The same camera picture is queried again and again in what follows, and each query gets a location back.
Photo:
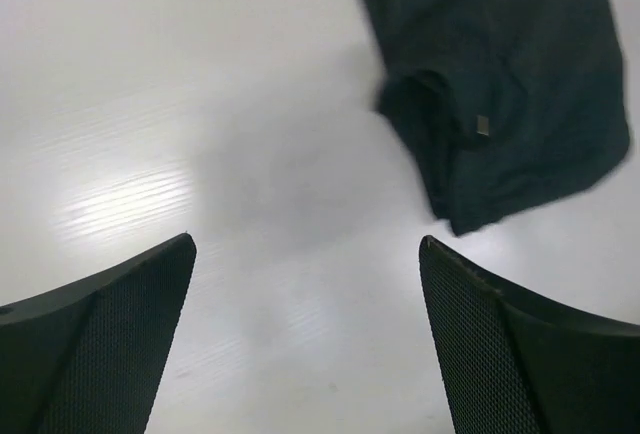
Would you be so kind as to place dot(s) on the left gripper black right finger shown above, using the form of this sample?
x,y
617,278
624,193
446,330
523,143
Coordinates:
x,y
514,361

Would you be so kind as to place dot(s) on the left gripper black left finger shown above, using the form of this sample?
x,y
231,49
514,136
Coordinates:
x,y
88,357

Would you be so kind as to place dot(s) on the dark navy shorts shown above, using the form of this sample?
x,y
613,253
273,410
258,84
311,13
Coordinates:
x,y
505,105

